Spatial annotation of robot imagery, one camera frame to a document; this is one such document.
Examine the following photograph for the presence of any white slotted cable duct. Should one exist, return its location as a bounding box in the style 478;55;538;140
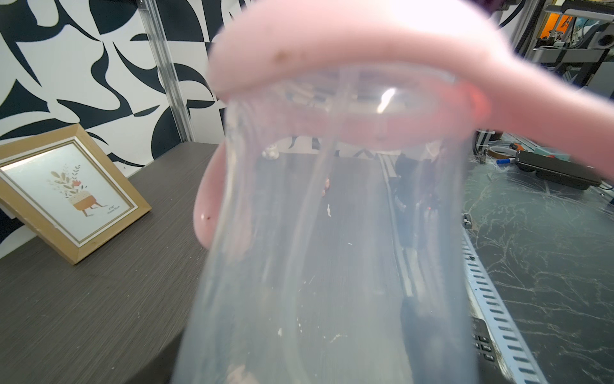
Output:
462;230;548;383

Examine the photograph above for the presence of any clear baby bottle body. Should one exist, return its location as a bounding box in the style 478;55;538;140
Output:
169;64;481;384

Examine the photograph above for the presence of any wooden picture frame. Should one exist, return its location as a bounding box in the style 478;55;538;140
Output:
1;124;151;265

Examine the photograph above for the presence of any pink bottle handle ring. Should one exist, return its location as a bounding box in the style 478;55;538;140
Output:
193;0;614;251

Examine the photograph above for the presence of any black remote control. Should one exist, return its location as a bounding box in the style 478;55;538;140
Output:
471;317;512;384

